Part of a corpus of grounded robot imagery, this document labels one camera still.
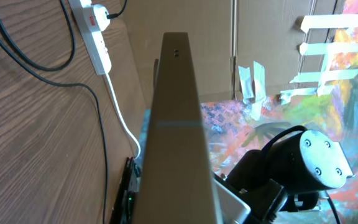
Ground black charger cable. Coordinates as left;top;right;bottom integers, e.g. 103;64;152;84
0;0;129;224

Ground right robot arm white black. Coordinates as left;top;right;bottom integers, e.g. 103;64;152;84
214;126;354;223

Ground white charger plug adapter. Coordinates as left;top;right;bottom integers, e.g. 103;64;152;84
83;4;110;32

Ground white power strip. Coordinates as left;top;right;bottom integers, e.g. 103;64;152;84
68;0;112;75

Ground white masking tape strips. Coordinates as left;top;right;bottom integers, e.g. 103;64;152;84
237;12;358;120

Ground colourful painted cloth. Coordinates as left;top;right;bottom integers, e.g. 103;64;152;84
126;0;358;223

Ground white power strip cord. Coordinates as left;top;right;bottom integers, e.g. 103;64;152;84
103;73;142;161

